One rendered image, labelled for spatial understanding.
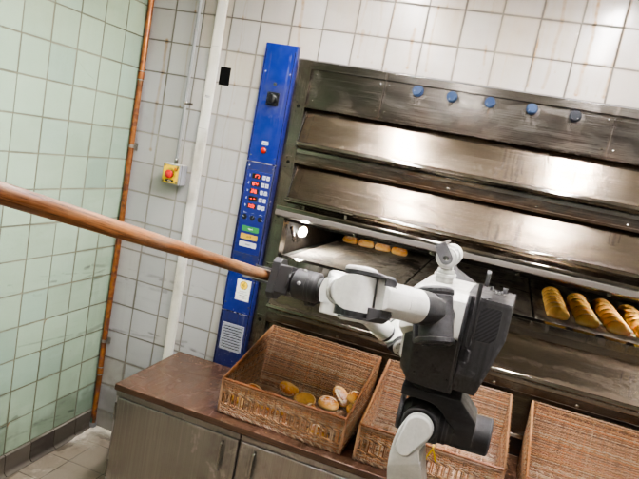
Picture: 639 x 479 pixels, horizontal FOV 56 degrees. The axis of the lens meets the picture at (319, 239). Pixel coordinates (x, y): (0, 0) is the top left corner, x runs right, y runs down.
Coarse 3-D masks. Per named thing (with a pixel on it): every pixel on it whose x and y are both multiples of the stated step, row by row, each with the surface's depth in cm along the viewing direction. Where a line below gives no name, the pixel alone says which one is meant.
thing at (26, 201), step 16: (0, 192) 75; (16, 192) 78; (32, 192) 81; (16, 208) 79; (32, 208) 81; (48, 208) 84; (64, 208) 87; (80, 208) 91; (80, 224) 91; (96, 224) 94; (112, 224) 98; (128, 224) 104; (128, 240) 105; (144, 240) 108; (160, 240) 114; (176, 240) 121; (192, 256) 128; (208, 256) 135; (240, 272) 156; (256, 272) 165
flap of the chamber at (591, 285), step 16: (320, 224) 263; (336, 224) 261; (384, 240) 266; (400, 240) 252; (464, 256) 245; (480, 256) 243; (528, 272) 237; (544, 272) 236; (592, 288) 233; (608, 288) 229
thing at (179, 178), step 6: (168, 168) 293; (180, 168) 291; (186, 168) 297; (162, 174) 295; (174, 174) 292; (180, 174) 292; (162, 180) 294; (168, 180) 293; (174, 180) 292; (180, 180) 293
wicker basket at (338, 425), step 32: (256, 352) 274; (288, 352) 283; (320, 352) 279; (352, 352) 275; (224, 384) 246; (320, 384) 276; (352, 384) 272; (256, 416) 248; (288, 416) 254; (320, 416) 233; (352, 416) 238; (320, 448) 234
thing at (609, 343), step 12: (288, 264) 285; (300, 264) 283; (312, 264) 282; (324, 276) 280; (516, 324) 255; (528, 324) 254; (540, 324) 252; (552, 324) 253; (564, 336) 249; (576, 336) 248; (588, 336) 247; (600, 336) 247; (612, 348) 244; (624, 348) 243; (636, 348) 241
